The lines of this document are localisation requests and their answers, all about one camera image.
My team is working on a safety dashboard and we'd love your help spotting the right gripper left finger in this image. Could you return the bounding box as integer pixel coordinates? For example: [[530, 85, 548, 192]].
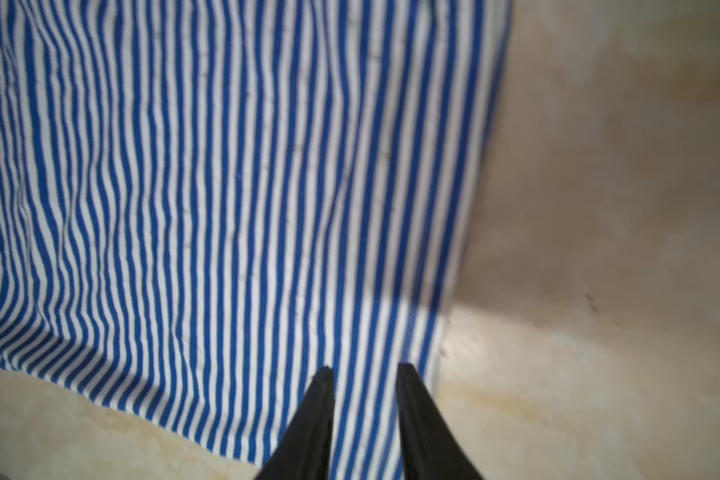
[[256, 366, 335, 480]]

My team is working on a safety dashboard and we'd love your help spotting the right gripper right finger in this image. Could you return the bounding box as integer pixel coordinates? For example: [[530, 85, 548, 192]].
[[395, 363, 482, 479]]

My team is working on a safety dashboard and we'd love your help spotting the striped tank top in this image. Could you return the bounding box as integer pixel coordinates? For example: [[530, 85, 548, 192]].
[[0, 1, 512, 479]]

